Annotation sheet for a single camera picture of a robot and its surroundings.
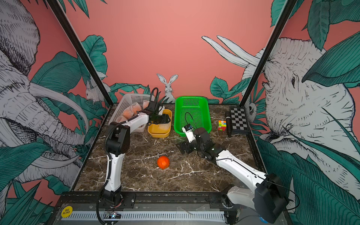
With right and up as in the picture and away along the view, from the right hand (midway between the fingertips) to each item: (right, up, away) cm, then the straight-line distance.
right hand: (181, 140), depth 79 cm
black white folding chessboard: (+44, +8, +25) cm, 51 cm away
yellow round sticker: (-59, -35, -9) cm, 69 cm away
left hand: (-10, +13, +24) cm, 29 cm away
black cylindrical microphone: (+36, +14, +30) cm, 49 cm away
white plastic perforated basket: (-45, +27, +36) cm, 64 cm away
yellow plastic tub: (-15, +4, +20) cm, 26 cm away
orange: (-11, -14, +3) cm, 18 cm away
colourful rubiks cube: (+29, +7, +22) cm, 37 cm away
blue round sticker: (+41, -38, -11) cm, 57 cm away
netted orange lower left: (-44, +12, +19) cm, 49 cm away
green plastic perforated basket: (+9, +19, +37) cm, 42 cm away
